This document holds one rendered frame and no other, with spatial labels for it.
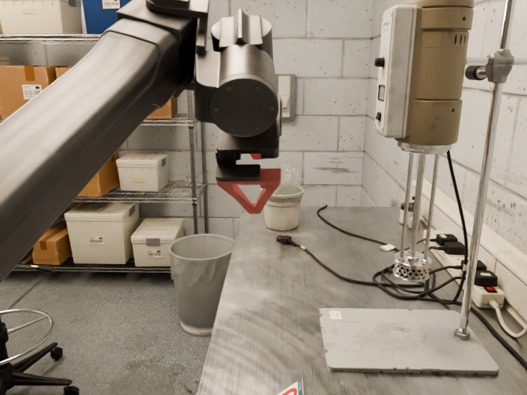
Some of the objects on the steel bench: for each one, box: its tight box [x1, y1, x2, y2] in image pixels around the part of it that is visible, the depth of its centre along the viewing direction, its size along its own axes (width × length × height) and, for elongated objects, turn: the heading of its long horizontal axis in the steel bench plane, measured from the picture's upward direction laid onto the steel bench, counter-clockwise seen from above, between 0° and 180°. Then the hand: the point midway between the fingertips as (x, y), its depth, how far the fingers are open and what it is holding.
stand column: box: [454, 0, 516, 341], centre depth 76 cm, size 3×3×70 cm
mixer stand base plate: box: [318, 308, 500, 375], centre depth 86 cm, size 30×20×1 cm, turn 88°
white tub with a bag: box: [260, 162, 303, 231], centre depth 146 cm, size 14×14×21 cm
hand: (256, 179), depth 55 cm, fingers open, 9 cm apart
